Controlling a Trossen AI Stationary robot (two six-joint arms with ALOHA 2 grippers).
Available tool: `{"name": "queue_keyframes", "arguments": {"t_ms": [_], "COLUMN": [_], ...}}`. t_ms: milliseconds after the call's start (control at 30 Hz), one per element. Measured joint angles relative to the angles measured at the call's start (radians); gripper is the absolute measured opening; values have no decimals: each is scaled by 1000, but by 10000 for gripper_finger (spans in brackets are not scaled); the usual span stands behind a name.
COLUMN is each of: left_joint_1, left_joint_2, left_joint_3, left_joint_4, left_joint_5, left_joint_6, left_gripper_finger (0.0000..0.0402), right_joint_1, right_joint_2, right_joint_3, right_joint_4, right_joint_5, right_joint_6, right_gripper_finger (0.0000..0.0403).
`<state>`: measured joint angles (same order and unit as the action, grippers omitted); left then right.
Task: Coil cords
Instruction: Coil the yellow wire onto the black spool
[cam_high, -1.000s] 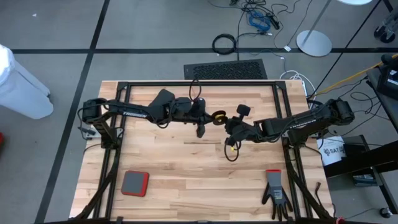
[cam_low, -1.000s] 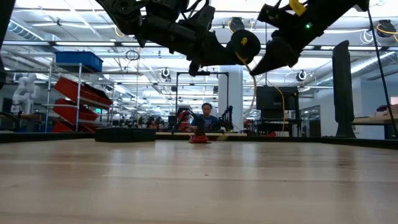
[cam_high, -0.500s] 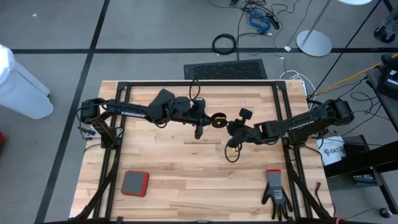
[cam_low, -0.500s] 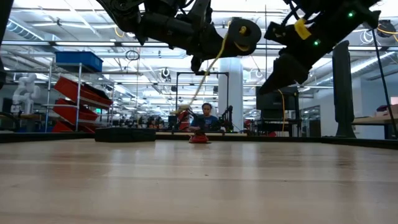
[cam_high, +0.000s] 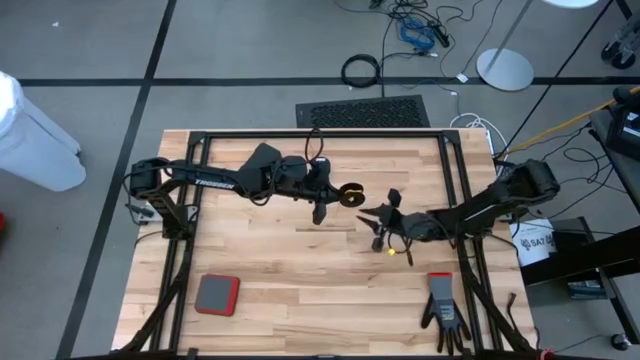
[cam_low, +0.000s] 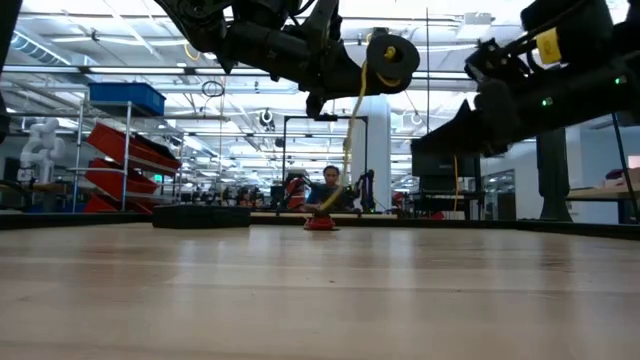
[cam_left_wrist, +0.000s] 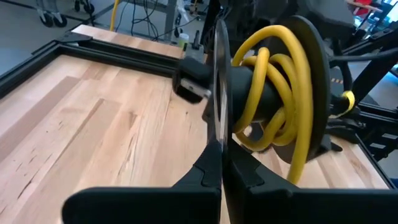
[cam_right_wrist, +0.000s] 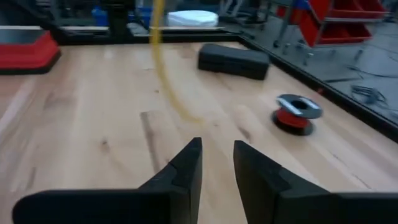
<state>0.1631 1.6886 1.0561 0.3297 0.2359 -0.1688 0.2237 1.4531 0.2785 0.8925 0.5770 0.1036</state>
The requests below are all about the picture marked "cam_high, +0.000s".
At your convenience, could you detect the white round stand base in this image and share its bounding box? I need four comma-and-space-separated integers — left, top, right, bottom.
475, 0, 536, 93

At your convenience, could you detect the black device on desk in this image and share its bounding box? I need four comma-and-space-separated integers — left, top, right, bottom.
607, 85, 640, 162

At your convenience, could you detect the black desk frame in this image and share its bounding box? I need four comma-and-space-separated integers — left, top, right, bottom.
519, 215, 640, 346

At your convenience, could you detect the blue floor cable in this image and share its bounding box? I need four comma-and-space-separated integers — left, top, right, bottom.
398, 17, 437, 52

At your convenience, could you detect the grey pad with red edge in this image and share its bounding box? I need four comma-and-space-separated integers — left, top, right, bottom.
193, 273, 242, 317

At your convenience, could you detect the white floor cable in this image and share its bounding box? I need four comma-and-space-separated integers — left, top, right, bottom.
448, 112, 509, 161

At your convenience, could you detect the coiled black floor cable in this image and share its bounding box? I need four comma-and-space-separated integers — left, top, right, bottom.
340, 53, 383, 90

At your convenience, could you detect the white printed box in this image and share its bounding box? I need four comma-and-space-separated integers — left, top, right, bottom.
509, 218, 557, 268

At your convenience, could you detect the black floor grate mat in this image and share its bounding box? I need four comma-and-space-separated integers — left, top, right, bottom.
294, 94, 432, 130

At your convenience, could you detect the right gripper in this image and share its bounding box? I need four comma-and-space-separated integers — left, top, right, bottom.
355, 188, 444, 253

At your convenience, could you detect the black cable bundle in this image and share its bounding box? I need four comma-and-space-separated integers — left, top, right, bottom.
369, 0, 479, 54

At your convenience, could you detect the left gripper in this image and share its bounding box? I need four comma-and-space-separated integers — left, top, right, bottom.
277, 155, 347, 225

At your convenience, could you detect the yellow floor cable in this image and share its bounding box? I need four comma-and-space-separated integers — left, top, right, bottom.
507, 85, 640, 154

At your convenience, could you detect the white bin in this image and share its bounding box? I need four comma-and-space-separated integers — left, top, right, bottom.
0, 69, 87, 193

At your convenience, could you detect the black aluminium table frame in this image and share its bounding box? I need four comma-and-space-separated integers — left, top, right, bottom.
119, 129, 539, 360

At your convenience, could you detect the black caster wheel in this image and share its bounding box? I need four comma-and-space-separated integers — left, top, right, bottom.
599, 0, 640, 71

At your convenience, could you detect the grey work glove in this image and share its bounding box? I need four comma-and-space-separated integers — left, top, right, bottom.
420, 272, 472, 355

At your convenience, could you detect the white round disc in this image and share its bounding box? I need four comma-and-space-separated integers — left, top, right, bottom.
542, 0, 601, 10

